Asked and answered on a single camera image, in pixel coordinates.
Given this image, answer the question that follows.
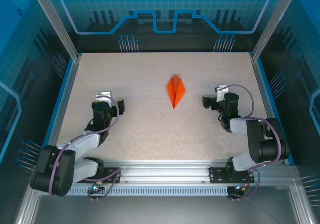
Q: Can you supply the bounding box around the orange square paper sheet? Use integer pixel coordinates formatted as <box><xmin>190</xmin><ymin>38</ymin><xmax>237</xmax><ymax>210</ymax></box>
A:
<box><xmin>166</xmin><ymin>75</ymin><xmax>187</xmax><ymax>110</ymax></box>

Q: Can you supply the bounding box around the grey metal sheet panel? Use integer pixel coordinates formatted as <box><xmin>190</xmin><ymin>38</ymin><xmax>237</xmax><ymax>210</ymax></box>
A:
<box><xmin>31</xmin><ymin>195</ymin><xmax>301</xmax><ymax>224</ymax></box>

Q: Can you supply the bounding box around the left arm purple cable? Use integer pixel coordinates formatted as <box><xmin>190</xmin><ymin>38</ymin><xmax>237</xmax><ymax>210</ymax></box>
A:
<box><xmin>48</xmin><ymin>95</ymin><xmax>123</xmax><ymax>202</ymax></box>

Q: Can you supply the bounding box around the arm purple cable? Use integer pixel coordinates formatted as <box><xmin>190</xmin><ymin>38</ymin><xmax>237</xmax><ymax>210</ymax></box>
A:
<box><xmin>216</xmin><ymin>84</ymin><xmax>283</xmax><ymax>201</ymax></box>
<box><xmin>48</xmin><ymin>95</ymin><xmax>123</xmax><ymax>202</ymax></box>

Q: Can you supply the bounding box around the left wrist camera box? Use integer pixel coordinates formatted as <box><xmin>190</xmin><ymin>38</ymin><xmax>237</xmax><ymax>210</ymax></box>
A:
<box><xmin>96</xmin><ymin>91</ymin><xmax>113</xmax><ymax>104</ymax></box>

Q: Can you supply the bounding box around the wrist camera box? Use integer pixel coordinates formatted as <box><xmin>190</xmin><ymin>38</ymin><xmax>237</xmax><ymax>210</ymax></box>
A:
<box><xmin>214</xmin><ymin>84</ymin><xmax>230</xmax><ymax>103</ymax></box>
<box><xmin>96</xmin><ymin>91</ymin><xmax>113</xmax><ymax>104</ymax></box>

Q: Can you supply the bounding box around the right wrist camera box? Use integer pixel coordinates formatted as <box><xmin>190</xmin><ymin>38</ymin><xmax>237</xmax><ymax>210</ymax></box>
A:
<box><xmin>214</xmin><ymin>84</ymin><xmax>230</xmax><ymax>103</ymax></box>

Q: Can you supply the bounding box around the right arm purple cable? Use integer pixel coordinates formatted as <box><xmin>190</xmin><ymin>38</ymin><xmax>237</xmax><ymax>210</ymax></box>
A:
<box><xmin>216</xmin><ymin>84</ymin><xmax>283</xmax><ymax>201</ymax></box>

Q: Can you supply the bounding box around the aluminium side rail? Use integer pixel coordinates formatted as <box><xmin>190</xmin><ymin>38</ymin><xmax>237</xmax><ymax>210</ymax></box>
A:
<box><xmin>41</xmin><ymin>55</ymin><xmax>82</xmax><ymax>166</ymax></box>
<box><xmin>251</xmin><ymin>55</ymin><xmax>296</xmax><ymax>166</ymax></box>

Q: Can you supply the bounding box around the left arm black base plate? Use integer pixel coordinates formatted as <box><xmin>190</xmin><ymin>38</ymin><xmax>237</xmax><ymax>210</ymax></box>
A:
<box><xmin>96</xmin><ymin>167</ymin><xmax>123</xmax><ymax>184</ymax></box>

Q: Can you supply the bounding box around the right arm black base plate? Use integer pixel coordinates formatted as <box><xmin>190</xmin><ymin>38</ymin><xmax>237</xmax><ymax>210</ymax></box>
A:
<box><xmin>208</xmin><ymin>167</ymin><xmax>256</xmax><ymax>184</ymax></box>

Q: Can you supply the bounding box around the cable connector with green light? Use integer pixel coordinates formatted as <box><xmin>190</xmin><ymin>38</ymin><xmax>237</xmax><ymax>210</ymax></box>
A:
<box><xmin>91</xmin><ymin>182</ymin><xmax>105</xmax><ymax>193</ymax></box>
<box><xmin>233</xmin><ymin>183</ymin><xmax>251</xmax><ymax>193</ymax></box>

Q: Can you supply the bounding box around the aluminium mounting rail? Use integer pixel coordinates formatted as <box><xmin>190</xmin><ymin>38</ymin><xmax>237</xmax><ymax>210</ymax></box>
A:
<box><xmin>32</xmin><ymin>159</ymin><xmax>301</xmax><ymax>186</ymax></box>

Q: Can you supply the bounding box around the aluminium frame post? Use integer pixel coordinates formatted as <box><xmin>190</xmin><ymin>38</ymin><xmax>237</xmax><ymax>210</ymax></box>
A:
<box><xmin>251</xmin><ymin>0</ymin><xmax>302</xmax><ymax>61</ymax></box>
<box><xmin>27</xmin><ymin>0</ymin><xmax>83</xmax><ymax>61</ymax></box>

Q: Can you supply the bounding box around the slotted grey cable duct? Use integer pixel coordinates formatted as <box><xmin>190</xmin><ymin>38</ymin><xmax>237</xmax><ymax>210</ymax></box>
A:
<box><xmin>67</xmin><ymin>186</ymin><xmax>230</xmax><ymax>197</ymax></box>

